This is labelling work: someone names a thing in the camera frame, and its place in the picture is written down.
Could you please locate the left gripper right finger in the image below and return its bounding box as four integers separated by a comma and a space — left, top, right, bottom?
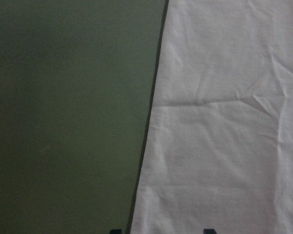
203, 229, 217, 234

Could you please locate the pink Snoopy t-shirt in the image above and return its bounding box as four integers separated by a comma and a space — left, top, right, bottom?
130, 0, 293, 234

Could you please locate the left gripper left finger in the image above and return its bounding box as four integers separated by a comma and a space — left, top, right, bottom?
109, 229, 122, 234

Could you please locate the brown paper table cover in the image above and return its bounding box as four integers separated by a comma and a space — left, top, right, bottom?
0, 0, 168, 234

